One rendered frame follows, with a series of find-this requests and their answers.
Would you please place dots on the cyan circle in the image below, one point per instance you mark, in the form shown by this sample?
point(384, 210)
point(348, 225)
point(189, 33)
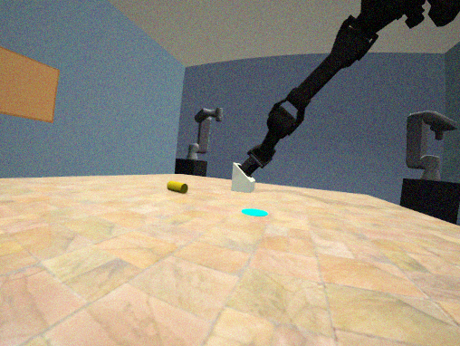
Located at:
point(254, 212)

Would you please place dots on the yellow cylinder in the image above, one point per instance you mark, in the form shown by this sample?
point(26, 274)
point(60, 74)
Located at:
point(177, 187)

